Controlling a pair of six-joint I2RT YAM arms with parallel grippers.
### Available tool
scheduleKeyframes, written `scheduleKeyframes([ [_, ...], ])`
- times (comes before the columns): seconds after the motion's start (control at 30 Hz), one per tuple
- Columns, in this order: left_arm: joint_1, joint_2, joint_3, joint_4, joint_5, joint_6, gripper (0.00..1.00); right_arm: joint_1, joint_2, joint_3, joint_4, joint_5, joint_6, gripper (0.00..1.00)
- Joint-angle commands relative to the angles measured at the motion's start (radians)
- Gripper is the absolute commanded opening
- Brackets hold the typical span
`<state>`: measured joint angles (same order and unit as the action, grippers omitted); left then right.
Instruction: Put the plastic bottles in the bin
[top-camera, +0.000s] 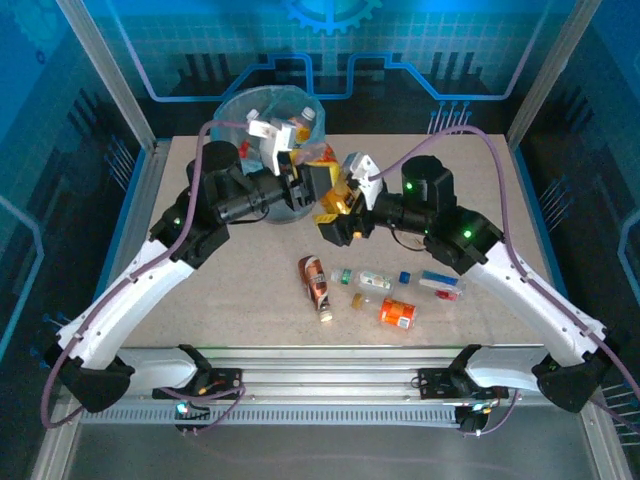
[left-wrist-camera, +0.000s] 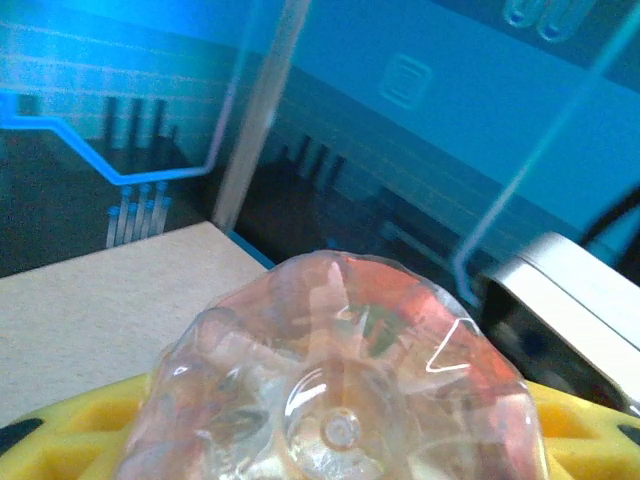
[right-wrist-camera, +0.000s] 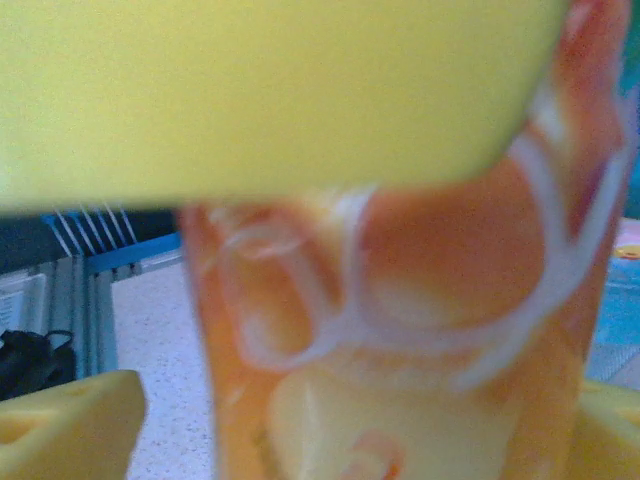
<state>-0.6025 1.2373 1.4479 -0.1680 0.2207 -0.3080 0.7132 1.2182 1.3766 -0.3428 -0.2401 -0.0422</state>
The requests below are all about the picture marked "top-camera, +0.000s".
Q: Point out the aluminium front frame rail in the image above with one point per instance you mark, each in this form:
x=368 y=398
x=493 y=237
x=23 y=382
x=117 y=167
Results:
x=325 y=375

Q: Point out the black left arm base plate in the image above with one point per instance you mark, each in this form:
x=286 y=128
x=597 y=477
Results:
x=225 y=375

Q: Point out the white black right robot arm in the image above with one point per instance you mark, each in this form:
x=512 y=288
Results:
x=540 y=300

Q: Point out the orange juice bottle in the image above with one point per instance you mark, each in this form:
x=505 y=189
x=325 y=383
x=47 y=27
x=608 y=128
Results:
x=340 y=200

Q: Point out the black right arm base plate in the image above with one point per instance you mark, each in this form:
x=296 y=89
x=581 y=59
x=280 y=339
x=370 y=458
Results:
x=435 y=385

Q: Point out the aluminium right frame post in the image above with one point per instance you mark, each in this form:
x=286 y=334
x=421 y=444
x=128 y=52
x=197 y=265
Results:
x=552 y=75

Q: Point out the grey metal lower panel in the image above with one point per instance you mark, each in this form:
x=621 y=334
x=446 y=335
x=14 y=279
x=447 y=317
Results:
x=325 y=455

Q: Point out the small black left controller board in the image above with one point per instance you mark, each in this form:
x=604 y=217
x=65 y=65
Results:
x=195 y=414

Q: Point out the orange label bottle yellow cap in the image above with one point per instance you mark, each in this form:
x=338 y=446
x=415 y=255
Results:
x=397 y=312

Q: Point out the clear plastic waste bin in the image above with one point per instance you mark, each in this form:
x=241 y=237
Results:
x=225 y=112

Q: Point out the small black right controller board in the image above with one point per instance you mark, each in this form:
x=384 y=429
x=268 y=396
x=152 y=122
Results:
x=470 y=421

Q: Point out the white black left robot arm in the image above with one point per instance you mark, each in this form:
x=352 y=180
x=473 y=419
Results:
x=125 y=300

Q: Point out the brown coffee drink bottle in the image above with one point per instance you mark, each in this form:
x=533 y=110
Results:
x=315 y=285

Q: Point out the blue plastic bin liner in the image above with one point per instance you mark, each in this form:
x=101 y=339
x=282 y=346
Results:
x=280 y=95

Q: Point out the white label bottle green cap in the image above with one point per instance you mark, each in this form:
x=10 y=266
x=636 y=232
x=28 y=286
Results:
x=372 y=281

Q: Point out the aluminium frame post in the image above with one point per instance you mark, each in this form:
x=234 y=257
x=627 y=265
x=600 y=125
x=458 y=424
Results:
x=552 y=75
x=107 y=75

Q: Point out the small black controller board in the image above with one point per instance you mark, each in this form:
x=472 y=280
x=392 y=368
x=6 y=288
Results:
x=470 y=421
x=195 y=414

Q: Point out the aluminium left frame post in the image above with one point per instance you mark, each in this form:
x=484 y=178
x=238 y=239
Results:
x=107 y=75

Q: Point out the clear bottle blue cap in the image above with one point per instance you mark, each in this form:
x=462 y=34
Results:
x=440 y=282

